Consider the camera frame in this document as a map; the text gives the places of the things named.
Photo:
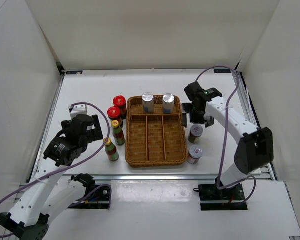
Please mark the red cap sauce jar front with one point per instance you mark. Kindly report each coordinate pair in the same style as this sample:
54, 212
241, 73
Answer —
114, 114

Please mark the dark spice jar white lid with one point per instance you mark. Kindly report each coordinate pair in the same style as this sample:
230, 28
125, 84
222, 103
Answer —
195, 133

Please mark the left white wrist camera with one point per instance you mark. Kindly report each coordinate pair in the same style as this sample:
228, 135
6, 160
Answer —
77, 110

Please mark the red cap sauce jar rear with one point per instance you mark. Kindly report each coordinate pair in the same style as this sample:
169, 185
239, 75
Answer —
120, 102

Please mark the silver cap white shaker front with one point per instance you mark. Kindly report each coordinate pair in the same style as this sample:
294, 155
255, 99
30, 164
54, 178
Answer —
148, 102

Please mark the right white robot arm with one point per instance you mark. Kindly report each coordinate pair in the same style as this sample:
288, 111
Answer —
255, 147

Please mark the yellow cap sauce bottle front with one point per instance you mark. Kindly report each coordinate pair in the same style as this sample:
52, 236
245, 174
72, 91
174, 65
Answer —
111, 150

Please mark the silver cap white shaker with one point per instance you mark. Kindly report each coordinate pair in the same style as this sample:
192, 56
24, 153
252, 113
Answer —
148, 102
168, 103

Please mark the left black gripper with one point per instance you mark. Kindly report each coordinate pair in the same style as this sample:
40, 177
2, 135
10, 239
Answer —
96, 133

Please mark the yellow cap sauce bottle rear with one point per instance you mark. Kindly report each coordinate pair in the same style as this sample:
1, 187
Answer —
118, 133

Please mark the yellow cap sauce bottle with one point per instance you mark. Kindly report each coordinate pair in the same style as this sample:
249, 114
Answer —
118, 133
111, 150

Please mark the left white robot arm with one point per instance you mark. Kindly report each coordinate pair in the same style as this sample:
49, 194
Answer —
31, 216

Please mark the pink spice jar white lid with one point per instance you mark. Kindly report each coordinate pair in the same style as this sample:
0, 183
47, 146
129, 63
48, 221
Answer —
194, 154

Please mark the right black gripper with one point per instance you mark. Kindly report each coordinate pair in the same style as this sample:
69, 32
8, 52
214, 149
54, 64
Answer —
208, 122

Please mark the woven wicker divided tray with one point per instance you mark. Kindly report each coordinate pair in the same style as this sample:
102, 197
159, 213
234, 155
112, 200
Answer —
157, 139

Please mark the red cap sauce jar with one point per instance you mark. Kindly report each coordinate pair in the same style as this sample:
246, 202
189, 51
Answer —
120, 102
114, 114

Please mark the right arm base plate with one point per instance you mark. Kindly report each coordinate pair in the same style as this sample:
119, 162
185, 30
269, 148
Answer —
213, 199

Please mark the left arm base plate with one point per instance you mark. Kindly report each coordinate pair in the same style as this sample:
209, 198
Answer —
97, 197

